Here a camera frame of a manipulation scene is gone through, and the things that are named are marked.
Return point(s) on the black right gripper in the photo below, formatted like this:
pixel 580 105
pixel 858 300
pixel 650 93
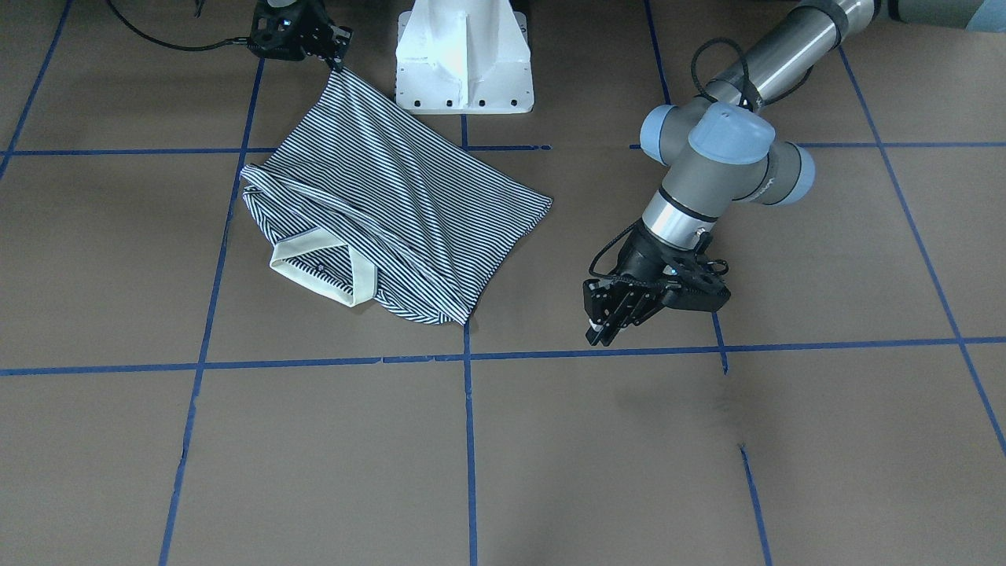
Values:
pixel 317 32

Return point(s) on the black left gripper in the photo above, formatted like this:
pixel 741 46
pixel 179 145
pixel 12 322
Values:
pixel 640 259

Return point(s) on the navy white striped polo shirt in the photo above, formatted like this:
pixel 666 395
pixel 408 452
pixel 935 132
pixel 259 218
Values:
pixel 363 202

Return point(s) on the left grey silver robot arm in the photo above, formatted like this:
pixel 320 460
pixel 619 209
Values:
pixel 718 150

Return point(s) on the blue tape line lengthwise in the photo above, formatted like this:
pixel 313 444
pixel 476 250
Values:
pixel 205 342
pixel 957 338

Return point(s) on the blue tape line far crosswise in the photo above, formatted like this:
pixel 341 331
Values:
pixel 495 356

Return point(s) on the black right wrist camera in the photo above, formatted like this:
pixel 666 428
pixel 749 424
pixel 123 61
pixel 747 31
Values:
pixel 275 30

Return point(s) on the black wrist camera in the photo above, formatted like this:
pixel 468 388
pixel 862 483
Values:
pixel 275 30
pixel 695 283

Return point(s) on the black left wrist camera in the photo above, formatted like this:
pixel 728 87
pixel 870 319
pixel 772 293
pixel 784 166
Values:
pixel 695 283

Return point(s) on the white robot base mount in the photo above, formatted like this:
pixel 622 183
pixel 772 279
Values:
pixel 464 57

